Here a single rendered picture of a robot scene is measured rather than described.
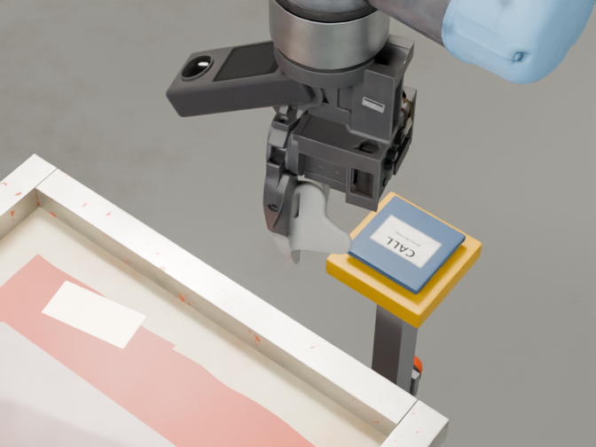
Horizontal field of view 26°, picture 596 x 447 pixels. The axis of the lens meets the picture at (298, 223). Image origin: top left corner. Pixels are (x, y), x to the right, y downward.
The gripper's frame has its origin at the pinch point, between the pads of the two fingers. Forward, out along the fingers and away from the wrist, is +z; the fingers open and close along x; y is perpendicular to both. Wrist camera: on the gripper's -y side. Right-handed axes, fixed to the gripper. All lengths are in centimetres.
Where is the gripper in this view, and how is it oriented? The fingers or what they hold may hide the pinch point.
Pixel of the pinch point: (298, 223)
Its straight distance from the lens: 97.1
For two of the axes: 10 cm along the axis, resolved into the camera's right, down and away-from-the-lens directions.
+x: 3.9, -7.2, 5.8
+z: 0.0, 6.3, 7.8
